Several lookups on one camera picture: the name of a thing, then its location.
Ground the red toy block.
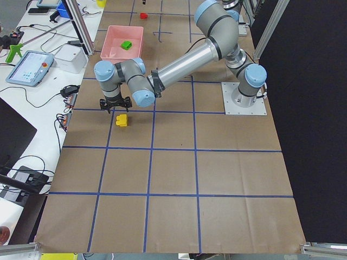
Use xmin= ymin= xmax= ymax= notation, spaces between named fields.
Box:
xmin=140 ymin=12 xmax=148 ymax=20

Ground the yellow toy block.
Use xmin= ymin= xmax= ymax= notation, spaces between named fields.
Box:
xmin=115 ymin=114 xmax=128 ymax=127

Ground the green toy block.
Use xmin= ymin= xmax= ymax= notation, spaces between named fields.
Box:
xmin=120 ymin=41 xmax=132 ymax=50

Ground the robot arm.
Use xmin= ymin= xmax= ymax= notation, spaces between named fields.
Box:
xmin=94 ymin=1 xmax=267 ymax=112
xmin=194 ymin=0 xmax=243 ymax=22

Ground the pink plastic box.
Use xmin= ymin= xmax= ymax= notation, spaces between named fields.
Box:
xmin=100 ymin=25 xmax=144 ymax=64

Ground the white box device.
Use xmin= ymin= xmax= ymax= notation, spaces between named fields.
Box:
xmin=54 ymin=44 xmax=87 ymax=74

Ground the grey usb hub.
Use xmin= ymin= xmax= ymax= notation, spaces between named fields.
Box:
xmin=57 ymin=112 xmax=72 ymax=132
xmin=64 ymin=93 xmax=78 ymax=110

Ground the black power adapter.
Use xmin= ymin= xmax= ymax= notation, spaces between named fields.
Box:
xmin=60 ymin=85 xmax=80 ymax=98

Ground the teach pendant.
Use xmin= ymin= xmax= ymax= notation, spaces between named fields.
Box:
xmin=5 ymin=50 xmax=54 ymax=87

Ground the blue storage bin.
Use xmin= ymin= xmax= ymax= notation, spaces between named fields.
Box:
xmin=56 ymin=1 xmax=69 ymax=18

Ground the black monitor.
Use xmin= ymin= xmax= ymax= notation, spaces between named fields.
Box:
xmin=1 ymin=99 xmax=37 ymax=168

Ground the reacher grabber tool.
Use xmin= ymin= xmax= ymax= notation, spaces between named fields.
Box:
xmin=5 ymin=20 xmax=71 ymax=63

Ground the black smartphone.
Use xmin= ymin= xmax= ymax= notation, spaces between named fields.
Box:
xmin=28 ymin=8 xmax=49 ymax=14

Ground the aluminium frame post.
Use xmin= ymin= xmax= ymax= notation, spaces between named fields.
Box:
xmin=62 ymin=0 xmax=94 ymax=56

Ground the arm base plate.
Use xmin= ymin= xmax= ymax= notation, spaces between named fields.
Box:
xmin=221 ymin=82 xmax=267 ymax=116
xmin=238 ymin=22 xmax=249 ymax=37

